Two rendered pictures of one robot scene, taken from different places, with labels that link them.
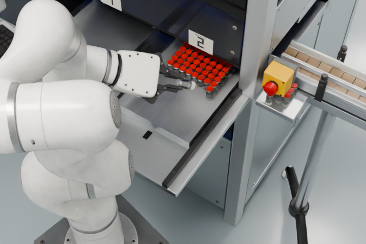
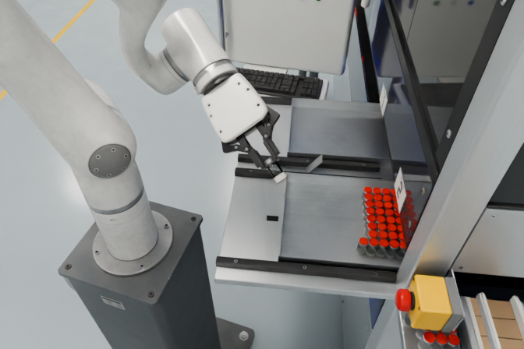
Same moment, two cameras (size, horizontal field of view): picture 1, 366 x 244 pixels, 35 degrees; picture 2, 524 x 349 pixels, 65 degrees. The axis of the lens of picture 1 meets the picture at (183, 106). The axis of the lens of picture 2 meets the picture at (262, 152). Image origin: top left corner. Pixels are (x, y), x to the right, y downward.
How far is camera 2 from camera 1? 0.96 m
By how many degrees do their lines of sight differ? 41
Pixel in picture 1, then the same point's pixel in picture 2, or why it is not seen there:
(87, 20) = (366, 115)
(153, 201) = (317, 319)
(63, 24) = not seen: outside the picture
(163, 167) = (241, 251)
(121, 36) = (371, 145)
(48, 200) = not seen: hidden behind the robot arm
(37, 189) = not seen: hidden behind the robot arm
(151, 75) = (238, 120)
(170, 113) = (313, 225)
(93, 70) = (189, 61)
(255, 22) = (438, 196)
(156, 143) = (267, 230)
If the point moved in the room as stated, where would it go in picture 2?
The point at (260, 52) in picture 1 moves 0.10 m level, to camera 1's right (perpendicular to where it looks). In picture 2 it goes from (426, 245) to (470, 291)
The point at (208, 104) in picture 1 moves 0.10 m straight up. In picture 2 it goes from (351, 255) to (358, 230)
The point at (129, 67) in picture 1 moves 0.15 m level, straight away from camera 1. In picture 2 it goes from (227, 93) to (292, 66)
